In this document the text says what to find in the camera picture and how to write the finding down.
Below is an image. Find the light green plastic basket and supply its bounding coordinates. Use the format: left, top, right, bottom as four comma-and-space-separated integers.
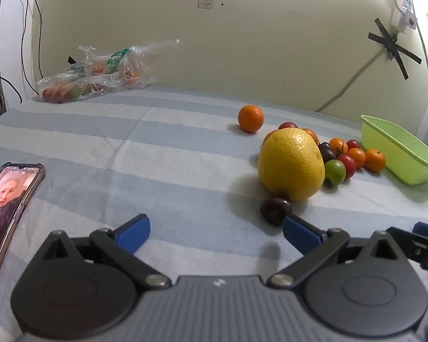
360, 115, 428, 186

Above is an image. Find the white power strip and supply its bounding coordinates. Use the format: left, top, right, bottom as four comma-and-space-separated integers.
390, 0, 419, 35

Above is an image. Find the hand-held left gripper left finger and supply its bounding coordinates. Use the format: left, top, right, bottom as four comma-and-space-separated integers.
39, 214, 172, 291

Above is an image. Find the clear plastic bag of vegetables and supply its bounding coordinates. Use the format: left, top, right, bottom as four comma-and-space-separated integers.
36, 39, 179, 104

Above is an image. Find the black tape cross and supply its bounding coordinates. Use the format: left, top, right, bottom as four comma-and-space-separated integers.
368, 18, 422, 81

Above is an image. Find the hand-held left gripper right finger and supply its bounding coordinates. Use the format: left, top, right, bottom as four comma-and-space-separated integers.
267, 215, 411, 291

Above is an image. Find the green cherry tomato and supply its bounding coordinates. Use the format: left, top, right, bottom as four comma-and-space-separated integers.
324, 159, 346, 188

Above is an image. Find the smartphone with lit screen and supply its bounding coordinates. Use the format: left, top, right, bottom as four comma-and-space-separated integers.
0, 163, 46, 314

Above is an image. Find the grey wall cable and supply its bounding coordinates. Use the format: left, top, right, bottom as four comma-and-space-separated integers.
314, 47, 391, 113

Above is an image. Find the large yellow citrus fruit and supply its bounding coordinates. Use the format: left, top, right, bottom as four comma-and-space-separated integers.
257, 127, 325, 202

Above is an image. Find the black wall cable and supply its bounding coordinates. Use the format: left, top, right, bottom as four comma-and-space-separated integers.
21, 0, 45, 97

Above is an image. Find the orange mandarin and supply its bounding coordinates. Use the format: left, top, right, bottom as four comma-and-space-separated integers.
238, 105, 264, 133

